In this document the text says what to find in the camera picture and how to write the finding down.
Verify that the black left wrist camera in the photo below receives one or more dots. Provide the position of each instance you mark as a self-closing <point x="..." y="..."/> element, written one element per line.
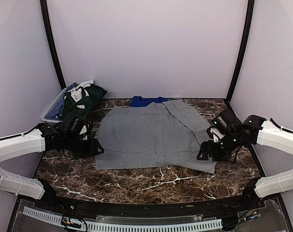
<point x="73" y="126"/>

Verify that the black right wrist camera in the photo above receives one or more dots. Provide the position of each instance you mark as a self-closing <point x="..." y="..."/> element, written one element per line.
<point x="226" y="122"/>

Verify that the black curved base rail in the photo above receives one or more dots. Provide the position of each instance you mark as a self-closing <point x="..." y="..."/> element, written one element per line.
<point x="231" y="208"/>

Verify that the left black frame post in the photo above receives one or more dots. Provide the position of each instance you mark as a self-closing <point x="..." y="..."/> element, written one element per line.
<point x="51" y="43"/>

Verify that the black frame post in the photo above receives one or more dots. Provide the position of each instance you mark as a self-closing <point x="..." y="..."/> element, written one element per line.
<point x="51" y="43"/>
<point x="242" y="50"/>

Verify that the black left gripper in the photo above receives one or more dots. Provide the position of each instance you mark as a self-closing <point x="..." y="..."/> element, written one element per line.
<point x="92" y="148"/>

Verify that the right black frame post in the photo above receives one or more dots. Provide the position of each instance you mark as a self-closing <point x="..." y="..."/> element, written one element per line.
<point x="242" y="50"/>

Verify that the white slotted cable duct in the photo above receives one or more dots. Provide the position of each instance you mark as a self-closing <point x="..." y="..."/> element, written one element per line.
<point x="125" y="224"/>

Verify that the dark garment under pile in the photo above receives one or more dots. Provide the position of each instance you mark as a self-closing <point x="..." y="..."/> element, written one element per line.
<point x="96" y="94"/>

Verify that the dark green white garment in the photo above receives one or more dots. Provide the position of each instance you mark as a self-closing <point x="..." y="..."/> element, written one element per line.
<point x="77" y="102"/>

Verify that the blue patterned garment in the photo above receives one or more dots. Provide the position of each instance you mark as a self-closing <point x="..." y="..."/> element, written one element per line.
<point x="56" y="112"/>

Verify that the grey button shirt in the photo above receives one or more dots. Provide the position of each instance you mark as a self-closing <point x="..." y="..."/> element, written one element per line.
<point x="160" y="134"/>

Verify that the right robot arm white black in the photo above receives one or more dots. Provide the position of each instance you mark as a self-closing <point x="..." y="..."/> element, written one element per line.
<point x="229" y="134"/>

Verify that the grey plastic laundry basket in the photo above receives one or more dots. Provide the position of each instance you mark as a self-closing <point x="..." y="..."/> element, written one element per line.
<point x="51" y="106"/>

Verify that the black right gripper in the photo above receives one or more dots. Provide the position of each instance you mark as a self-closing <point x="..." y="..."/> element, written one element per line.
<point x="215" y="156"/>

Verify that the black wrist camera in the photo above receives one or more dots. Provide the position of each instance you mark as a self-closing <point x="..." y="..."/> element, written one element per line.
<point x="73" y="126"/>
<point x="226" y="122"/>

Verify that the blue printed t-shirt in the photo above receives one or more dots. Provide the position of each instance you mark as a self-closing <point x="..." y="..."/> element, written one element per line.
<point x="138" y="101"/>

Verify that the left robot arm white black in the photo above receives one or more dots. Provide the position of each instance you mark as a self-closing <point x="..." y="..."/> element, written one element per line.
<point x="43" y="137"/>

